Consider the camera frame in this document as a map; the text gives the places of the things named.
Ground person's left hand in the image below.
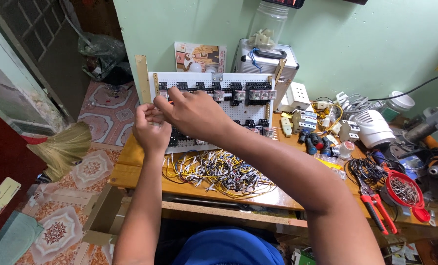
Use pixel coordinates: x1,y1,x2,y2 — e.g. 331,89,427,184
132,103,172,154

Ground person's right hand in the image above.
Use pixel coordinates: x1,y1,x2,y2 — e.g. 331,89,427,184
153,86,238,145

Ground white perforated mounting board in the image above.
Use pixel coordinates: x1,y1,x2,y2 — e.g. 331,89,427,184
148,71,278,155

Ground long brass perforated strip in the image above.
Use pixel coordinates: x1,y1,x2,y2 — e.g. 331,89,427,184
134,55,152,106

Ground printed picture card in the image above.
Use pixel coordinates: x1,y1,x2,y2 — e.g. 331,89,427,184
174,41,228,74

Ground group of black relay sockets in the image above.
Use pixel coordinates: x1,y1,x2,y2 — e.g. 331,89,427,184
158,81,277,148

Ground aluminium tool case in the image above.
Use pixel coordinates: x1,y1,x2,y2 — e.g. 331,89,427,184
233,38,300,97

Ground straw broom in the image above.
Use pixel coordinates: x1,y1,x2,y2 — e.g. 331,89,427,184
20,121,93,183

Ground cream plastic plug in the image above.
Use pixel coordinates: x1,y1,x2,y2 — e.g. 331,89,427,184
280,117,292,138

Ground black plastic bag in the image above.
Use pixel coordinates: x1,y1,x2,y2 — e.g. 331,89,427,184
77,32,133,85

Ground short brass perforated strip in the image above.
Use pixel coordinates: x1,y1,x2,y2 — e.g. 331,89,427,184
274,58,288,84

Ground white plastic parts in jar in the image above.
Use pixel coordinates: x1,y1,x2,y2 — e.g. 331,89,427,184
249,29,275,51

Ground white socket outlet box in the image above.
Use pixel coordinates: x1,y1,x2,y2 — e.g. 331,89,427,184
277,81,312,113

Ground white circuit breaker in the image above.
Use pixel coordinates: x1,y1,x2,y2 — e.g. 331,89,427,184
292,109,318,134
338,119,360,143

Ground clear plastic jar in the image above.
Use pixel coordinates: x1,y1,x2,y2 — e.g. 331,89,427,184
248,0,289,52

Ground dark metal door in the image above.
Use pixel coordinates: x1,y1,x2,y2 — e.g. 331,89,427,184
0,0,91,122

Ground person's blue shirt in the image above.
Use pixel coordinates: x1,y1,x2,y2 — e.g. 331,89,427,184
171,226,286,265

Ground yellow plastic packet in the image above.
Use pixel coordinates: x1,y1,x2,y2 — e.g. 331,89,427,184
314,154,347,172

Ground dark red cabinet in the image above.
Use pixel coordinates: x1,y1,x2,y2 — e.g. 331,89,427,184
0,114,48,251

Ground clear tape roll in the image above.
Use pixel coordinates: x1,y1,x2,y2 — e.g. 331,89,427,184
339,141,356,160

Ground cream paper card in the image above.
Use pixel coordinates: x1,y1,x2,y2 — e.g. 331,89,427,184
0,177,22,216

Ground white heat gun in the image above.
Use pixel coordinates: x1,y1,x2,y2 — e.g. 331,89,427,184
349,109,397,149

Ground green cloth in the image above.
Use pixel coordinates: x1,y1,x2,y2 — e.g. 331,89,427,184
0,210,45,265

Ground green and white box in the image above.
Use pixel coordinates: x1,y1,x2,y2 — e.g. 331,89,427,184
291,248,317,265

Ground glass jar with white lid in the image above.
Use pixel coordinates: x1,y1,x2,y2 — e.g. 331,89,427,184
380,91,416,122

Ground heap of metal screws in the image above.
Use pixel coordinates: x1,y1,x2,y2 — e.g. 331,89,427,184
390,177,420,205

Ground grey power tool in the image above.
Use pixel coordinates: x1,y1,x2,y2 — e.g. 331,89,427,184
402,103,438,144

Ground red plastic strainer funnel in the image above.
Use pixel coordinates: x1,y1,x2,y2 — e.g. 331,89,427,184
385,170,431,224

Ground heap of papers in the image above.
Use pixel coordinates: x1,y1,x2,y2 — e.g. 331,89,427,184
384,241,425,265

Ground pile of short jumper wires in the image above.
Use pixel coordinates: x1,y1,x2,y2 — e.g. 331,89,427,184
162,149,278,199

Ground blue cord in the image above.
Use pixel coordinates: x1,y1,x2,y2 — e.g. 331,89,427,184
249,47,264,73

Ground red push button switch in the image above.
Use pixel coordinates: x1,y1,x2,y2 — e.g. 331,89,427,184
310,132,325,150

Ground yellow wires with white connectors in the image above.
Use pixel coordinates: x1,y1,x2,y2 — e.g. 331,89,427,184
312,97,344,135

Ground white plug with grey cable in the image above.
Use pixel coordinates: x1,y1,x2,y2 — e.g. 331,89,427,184
335,91,383,119

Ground bundle of black wires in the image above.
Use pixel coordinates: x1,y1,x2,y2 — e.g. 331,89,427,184
345,152,389,188

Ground red handled crimping pliers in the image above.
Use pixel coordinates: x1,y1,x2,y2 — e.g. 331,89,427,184
354,172,399,236

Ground black power cable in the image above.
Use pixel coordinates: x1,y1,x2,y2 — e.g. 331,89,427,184
367,69,438,102

